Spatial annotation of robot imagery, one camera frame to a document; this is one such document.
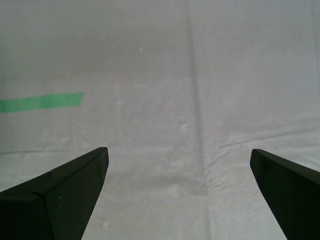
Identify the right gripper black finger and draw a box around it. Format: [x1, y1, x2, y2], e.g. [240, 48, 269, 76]
[250, 148, 320, 240]
[0, 147, 110, 240]

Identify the long green tape strip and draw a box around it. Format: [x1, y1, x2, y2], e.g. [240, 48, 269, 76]
[0, 92, 85, 114]

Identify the grey table cloth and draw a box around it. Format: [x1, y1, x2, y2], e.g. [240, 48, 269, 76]
[0, 0, 320, 240]

